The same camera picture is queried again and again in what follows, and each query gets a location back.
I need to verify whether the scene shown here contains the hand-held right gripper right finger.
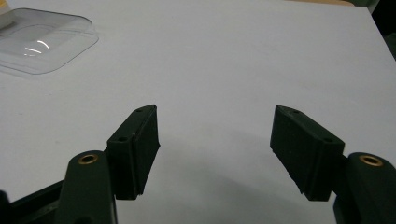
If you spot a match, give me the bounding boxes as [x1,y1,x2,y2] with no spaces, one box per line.
[269,105,346,203]

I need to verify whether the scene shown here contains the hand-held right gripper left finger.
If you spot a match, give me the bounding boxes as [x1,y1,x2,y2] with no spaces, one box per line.
[106,104,162,201]

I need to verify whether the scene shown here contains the clear plastic lid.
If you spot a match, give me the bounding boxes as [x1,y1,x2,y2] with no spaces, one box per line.
[0,7,100,76]

